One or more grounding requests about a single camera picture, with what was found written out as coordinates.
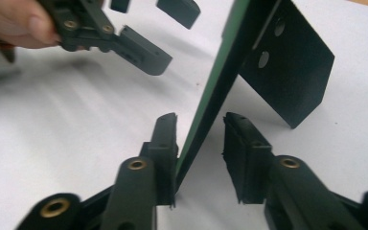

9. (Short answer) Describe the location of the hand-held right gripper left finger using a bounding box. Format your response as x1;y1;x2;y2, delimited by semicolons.
140;112;179;208

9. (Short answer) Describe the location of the white table cover sheet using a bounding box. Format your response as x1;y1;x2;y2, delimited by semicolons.
0;0;368;230

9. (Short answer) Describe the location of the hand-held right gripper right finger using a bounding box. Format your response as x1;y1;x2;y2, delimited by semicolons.
221;111;274;205

